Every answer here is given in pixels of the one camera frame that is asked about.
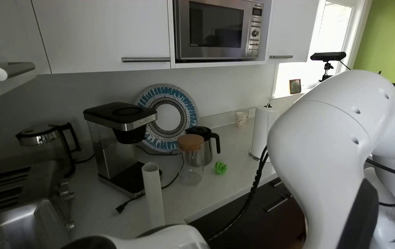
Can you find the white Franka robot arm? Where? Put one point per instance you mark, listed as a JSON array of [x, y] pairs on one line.
[[326, 147]]

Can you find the glass jar with brown lid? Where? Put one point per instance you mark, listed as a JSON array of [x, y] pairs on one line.
[[192, 153]]

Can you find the black steel coffee carafe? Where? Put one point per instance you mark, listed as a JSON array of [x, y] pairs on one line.
[[208, 140]]

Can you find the blue white decorative plate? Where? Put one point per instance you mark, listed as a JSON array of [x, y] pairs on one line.
[[178, 99]]

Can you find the small green object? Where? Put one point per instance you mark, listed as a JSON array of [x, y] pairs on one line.
[[221, 168]]

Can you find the white paper towel roll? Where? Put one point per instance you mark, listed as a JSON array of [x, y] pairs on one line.
[[262, 132]]

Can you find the black steel coffee machine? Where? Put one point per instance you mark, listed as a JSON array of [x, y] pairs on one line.
[[118, 118]]

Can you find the white upright tube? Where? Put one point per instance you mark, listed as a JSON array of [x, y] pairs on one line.
[[153, 194]]

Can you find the stainless steel microwave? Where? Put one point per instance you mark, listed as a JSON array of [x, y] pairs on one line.
[[219, 29]]

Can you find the dark lower cabinet drawer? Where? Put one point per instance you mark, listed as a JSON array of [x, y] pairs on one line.
[[275, 222]]

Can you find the white upper cabinet door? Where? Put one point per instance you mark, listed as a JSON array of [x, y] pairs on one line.
[[3, 32], [294, 28], [104, 32]]

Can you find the bright window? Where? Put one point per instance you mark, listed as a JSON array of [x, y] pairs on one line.
[[336, 28]]

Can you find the stainless steel toaster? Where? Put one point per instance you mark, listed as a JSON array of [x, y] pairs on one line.
[[12, 184]]

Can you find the small square wall plate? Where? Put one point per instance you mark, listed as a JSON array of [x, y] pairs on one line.
[[294, 86]]

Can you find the black stereo camera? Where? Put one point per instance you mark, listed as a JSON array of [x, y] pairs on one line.
[[328, 56]]

